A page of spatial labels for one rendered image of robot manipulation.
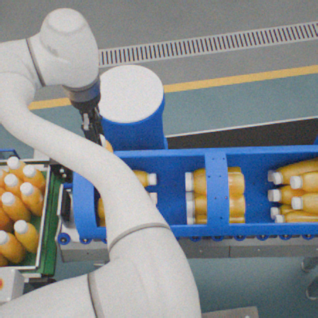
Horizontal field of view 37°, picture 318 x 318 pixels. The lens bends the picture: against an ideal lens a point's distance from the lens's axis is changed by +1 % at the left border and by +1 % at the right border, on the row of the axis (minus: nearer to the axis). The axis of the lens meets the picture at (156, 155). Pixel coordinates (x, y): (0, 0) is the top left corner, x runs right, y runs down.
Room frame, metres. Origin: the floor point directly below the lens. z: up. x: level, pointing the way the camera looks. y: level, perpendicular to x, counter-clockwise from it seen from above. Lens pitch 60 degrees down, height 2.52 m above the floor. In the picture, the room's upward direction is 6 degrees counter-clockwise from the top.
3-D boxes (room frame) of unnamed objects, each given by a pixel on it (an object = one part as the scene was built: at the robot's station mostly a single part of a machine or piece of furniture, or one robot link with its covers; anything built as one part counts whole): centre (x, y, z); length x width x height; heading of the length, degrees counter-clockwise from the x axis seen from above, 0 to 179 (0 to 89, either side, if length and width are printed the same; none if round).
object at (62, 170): (0.91, 0.36, 0.95); 0.10 x 0.07 x 0.10; 175
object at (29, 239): (0.62, 0.46, 0.98); 0.07 x 0.07 x 0.17
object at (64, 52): (0.70, 0.16, 1.78); 0.13 x 0.11 x 0.16; 104
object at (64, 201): (0.70, 0.33, 0.99); 0.10 x 0.02 x 0.12; 175
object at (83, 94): (0.70, 0.15, 1.67); 0.09 x 0.09 x 0.06
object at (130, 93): (1.15, 0.09, 1.03); 0.28 x 0.28 x 0.01
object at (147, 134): (1.15, 0.09, 0.59); 0.28 x 0.28 x 0.88
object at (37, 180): (0.82, 0.44, 0.98); 0.07 x 0.07 x 0.17
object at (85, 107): (0.70, 0.15, 1.60); 0.08 x 0.07 x 0.09; 175
